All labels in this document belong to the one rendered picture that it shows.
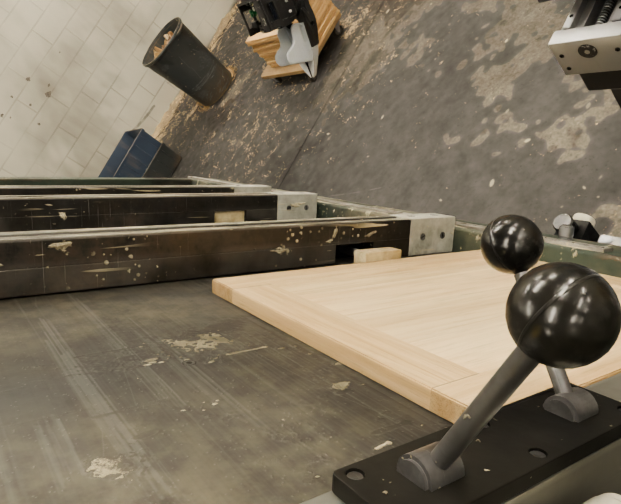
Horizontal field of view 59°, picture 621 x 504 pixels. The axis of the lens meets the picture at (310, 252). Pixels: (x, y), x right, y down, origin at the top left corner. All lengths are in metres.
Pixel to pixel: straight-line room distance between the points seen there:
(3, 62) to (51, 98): 0.46
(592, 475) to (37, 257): 0.61
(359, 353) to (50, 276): 0.41
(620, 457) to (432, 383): 0.14
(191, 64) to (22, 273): 4.36
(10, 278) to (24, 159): 5.02
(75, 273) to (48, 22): 5.19
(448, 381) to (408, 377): 0.03
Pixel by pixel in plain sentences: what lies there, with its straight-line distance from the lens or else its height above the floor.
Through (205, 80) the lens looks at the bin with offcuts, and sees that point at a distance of 5.08.
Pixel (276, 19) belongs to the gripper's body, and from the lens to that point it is 0.92.
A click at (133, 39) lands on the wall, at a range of 6.07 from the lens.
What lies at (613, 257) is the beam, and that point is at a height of 0.90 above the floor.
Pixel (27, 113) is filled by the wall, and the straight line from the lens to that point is 5.75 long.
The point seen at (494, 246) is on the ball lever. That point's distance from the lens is 0.35.
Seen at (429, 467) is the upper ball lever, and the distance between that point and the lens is 0.27.
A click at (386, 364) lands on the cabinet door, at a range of 0.47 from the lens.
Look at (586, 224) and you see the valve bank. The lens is 1.22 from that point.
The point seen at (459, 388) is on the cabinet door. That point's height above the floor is 1.35.
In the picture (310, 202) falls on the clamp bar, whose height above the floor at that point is 0.93.
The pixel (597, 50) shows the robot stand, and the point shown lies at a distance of 1.18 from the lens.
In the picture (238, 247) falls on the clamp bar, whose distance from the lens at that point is 0.83.
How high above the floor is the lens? 1.72
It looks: 36 degrees down
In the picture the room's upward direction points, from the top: 55 degrees counter-clockwise
